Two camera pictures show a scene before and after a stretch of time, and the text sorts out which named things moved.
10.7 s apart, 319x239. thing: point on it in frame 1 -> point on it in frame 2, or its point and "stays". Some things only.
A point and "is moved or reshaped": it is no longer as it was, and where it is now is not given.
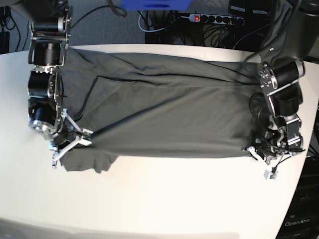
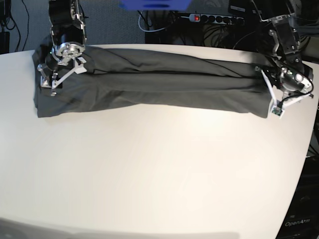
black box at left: (4, 42) stays
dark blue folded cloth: (156, 5) stays
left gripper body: (267, 158) -> (278, 108)
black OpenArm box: (301, 219) stays
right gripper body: (68, 135) -> (51, 80)
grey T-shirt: (138, 105) is moved or reshaped
